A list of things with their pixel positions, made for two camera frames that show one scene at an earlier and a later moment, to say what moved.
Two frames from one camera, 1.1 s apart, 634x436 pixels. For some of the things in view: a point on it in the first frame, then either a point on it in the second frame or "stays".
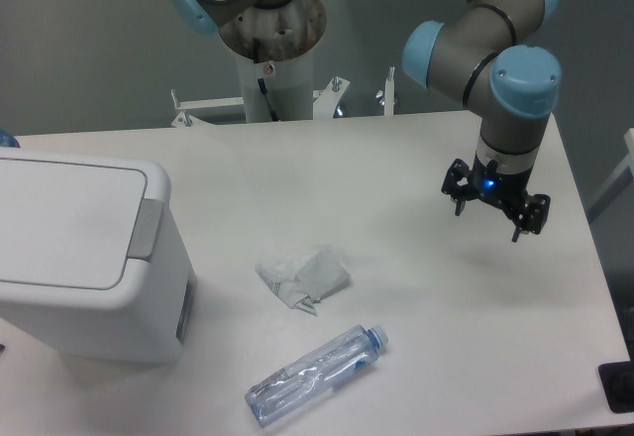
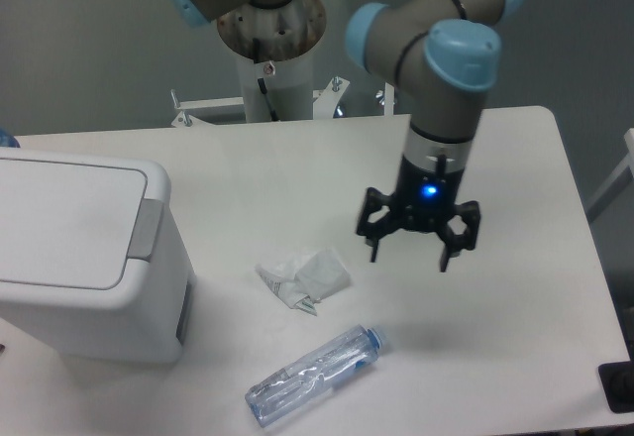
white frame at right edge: x=622 y=178 stays
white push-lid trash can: x=91 y=259 stays
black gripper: x=529 y=213 -> x=425 y=200
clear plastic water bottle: x=313 y=374 stays
